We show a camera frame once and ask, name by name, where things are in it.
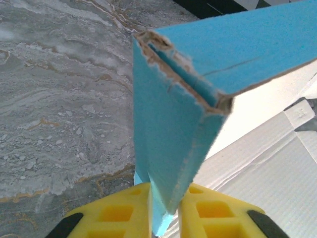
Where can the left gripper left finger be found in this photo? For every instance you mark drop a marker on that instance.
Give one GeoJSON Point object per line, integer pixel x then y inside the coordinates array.
{"type": "Point", "coordinates": [111, 218]}

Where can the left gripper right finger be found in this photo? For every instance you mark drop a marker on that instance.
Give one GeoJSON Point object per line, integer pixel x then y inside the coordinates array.
{"type": "Point", "coordinates": [223, 218]}

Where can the blue and white paper box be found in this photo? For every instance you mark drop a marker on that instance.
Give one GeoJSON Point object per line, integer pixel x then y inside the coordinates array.
{"type": "Point", "coordinates": [173, 136]}

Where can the black grey checkerboard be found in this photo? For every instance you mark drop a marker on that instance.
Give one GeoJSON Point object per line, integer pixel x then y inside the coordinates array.
{"type": "Point", "coordinates": [210, 10]}

